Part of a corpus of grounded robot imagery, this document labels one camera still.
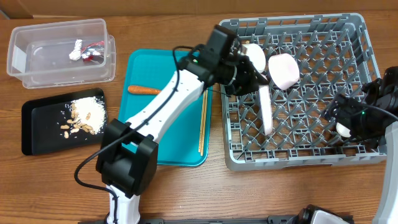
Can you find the white paper cup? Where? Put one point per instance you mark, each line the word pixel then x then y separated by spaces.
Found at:
pixel 342 130

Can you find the clear plastic bin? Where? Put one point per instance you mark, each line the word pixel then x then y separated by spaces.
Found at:
pixel 38 55

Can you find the orange carrot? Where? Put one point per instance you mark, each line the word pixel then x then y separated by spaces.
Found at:
pixel 142 90

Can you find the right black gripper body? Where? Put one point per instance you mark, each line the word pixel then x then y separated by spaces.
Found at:
pixel 363 125

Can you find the black plastic tray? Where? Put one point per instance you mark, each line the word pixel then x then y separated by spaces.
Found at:
pixel 41 120

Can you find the grey dishwasher rack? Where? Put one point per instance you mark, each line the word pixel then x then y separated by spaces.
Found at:
pixel 335 56

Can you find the white plate with scraps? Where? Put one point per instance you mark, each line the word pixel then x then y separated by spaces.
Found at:
pixel 266 108

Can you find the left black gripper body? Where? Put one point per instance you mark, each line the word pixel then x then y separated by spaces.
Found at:
pixel 243 79

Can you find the pink white bowl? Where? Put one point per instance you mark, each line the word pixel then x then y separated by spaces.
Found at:
pixel 284 70

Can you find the red silver foil wrapper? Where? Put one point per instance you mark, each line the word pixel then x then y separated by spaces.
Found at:
pixel 93 52

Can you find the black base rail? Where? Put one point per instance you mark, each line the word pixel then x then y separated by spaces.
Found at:
pixel 273 219

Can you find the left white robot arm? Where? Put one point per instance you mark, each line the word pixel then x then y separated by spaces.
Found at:
pixel 127 160

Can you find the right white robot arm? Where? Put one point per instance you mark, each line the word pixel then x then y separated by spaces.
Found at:
pixel 382 94

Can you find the rice and peanut scraps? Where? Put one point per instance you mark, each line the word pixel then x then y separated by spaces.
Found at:
pixel 85 115

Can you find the pale green bowl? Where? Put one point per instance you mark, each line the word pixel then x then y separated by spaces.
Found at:
pixel 256 56

